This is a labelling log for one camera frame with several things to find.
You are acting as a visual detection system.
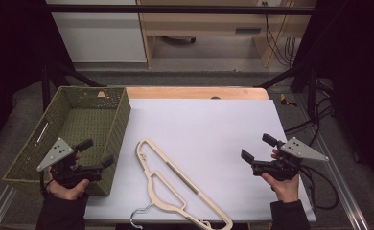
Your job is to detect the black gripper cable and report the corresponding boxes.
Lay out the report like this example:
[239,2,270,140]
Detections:
[299,164,340,211]
[38,171,54,196]

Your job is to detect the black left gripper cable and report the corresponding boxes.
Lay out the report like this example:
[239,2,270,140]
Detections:
[38,171,54,196]

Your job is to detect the person's right hand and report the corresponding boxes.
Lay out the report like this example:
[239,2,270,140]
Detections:
[261,173,301,204]

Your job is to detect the yellow and black tool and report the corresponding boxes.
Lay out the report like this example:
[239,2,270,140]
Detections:
[279,93,298,108]

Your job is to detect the black horizontal bar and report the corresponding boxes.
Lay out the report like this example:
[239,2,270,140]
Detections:
[45,4,317,16]

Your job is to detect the black floor cables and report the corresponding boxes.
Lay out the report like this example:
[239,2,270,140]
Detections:
[284,95,337,148]

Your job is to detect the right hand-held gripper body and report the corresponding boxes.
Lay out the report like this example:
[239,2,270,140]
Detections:
[251,137,330,182]

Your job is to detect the black curtain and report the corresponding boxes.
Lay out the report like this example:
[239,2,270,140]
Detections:
[292,0,374,188]
[0,0,75,156]

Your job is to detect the black metal stand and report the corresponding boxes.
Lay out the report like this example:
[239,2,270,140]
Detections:
[40,60,106,111]
[256,61,319,122]

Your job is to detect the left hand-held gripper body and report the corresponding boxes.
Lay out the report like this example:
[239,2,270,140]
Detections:
[36,137,105,189]

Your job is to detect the green woven basket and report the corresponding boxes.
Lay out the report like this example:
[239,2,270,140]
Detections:
[2,85,132,197]

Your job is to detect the white cabinet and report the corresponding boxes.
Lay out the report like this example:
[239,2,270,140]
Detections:
[45,0,148,64]

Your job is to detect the person's left hand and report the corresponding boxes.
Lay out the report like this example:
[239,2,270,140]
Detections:
[46,172,90,201]

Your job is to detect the cream plastic clothes hanger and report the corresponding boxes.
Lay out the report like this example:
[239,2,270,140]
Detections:
[129,138,234,230]

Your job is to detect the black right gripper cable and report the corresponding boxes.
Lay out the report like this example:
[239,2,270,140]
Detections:
[299,164,340,211]

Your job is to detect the light wooden desk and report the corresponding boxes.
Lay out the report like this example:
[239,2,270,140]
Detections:
[136,0,317,69]

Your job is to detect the hanging black cables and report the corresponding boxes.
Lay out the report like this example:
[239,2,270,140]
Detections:
[264,13,297,67]

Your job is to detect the white paper sheet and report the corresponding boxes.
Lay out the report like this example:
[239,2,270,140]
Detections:
[83,98,317,223]

